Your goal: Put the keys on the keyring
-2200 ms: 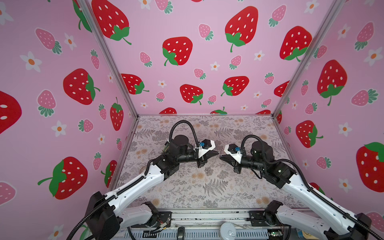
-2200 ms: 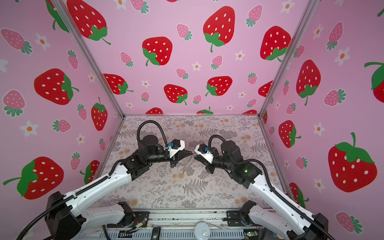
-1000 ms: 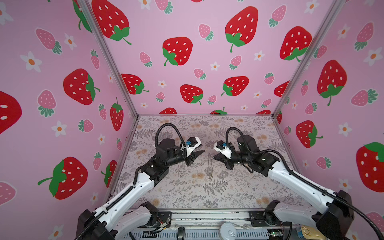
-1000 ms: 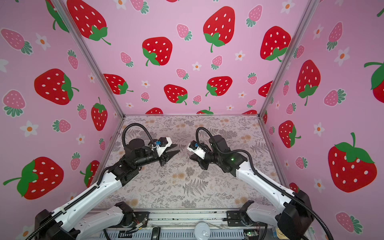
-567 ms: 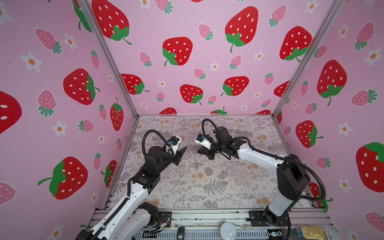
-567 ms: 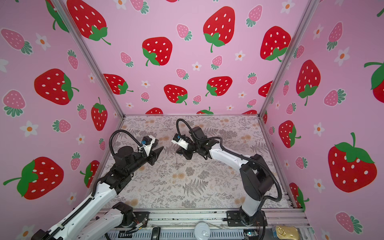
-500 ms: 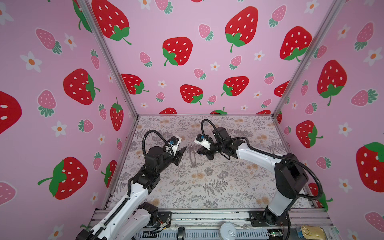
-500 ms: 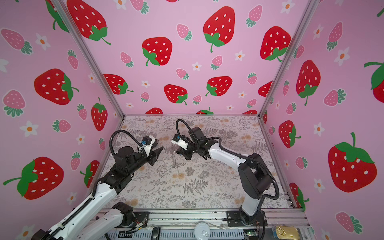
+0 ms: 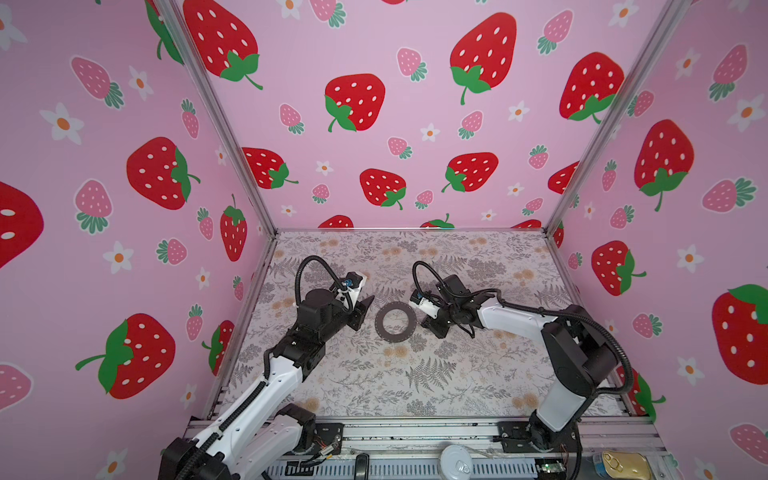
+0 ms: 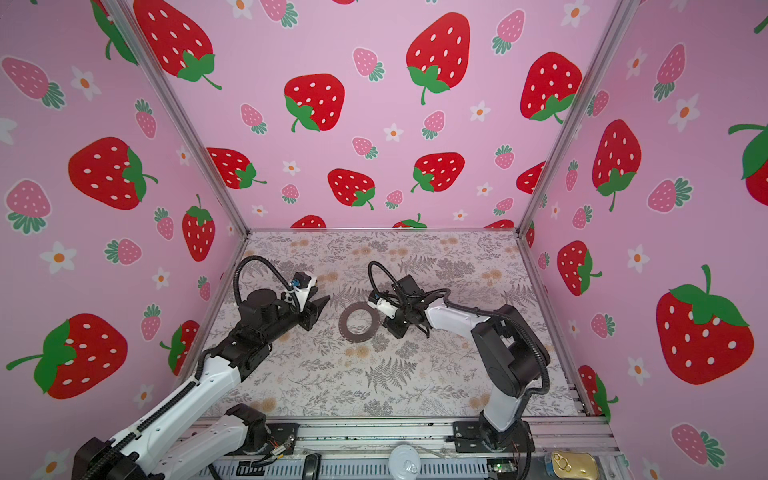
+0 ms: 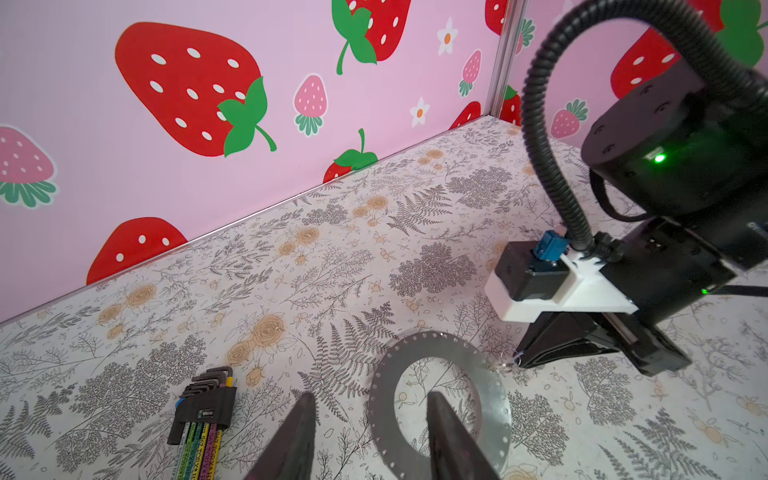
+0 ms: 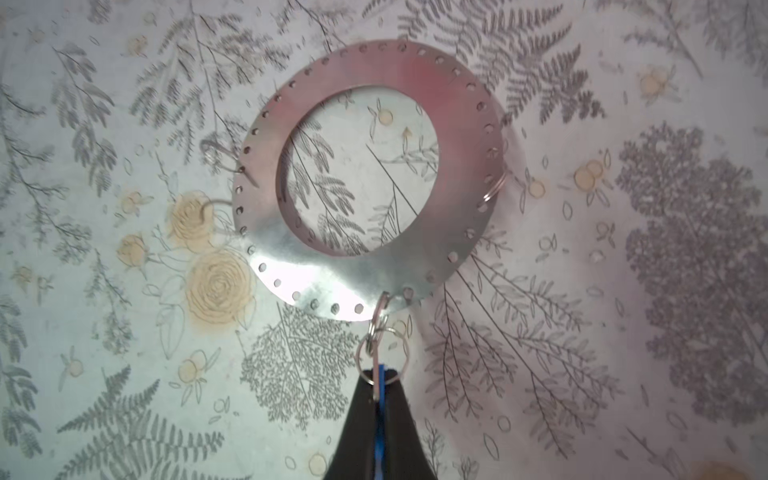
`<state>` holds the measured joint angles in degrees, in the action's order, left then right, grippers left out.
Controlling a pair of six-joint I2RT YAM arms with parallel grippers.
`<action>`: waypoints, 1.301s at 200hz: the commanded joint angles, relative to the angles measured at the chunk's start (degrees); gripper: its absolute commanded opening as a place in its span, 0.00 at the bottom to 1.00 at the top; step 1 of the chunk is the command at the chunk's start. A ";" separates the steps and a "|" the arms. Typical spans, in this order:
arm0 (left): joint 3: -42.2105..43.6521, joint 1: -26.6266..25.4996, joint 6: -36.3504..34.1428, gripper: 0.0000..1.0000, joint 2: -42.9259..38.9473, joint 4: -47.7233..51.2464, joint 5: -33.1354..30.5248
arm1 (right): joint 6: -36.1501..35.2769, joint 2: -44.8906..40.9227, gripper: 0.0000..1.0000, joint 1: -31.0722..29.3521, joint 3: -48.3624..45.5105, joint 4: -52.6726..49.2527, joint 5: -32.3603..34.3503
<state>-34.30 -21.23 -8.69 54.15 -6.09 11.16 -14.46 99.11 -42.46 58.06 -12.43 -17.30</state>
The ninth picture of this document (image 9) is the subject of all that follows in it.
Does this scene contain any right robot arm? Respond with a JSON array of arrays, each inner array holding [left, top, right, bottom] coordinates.
[[410, 288, 634, 452]]

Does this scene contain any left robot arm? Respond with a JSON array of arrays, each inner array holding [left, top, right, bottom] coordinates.
[[158, 287, 375, 479]]

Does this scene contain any gold computer mouse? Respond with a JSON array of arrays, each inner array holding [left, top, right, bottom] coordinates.
[[593, 451, 652, 480]]

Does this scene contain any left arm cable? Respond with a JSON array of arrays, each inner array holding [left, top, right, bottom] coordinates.
[[293, 255, 352, 313]]

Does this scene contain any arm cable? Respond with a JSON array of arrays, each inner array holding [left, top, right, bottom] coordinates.
[[293, 255, 352, 313], [411, 260, 635, 397]]

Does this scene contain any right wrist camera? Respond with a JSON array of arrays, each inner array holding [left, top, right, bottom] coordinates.
[[408, 290, 440, 319]]

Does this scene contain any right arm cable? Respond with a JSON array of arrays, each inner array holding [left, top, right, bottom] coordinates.
[[411, 260, 635, 397]]

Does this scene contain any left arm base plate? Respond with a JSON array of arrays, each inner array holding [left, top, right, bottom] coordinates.
[[284, 421, 345, 457]]

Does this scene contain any aluminium front rail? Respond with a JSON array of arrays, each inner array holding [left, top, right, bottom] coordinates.
[[173, 416, 679, 480]]

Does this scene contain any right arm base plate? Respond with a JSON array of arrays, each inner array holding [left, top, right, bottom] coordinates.
[[492, 421, 581, 455]]

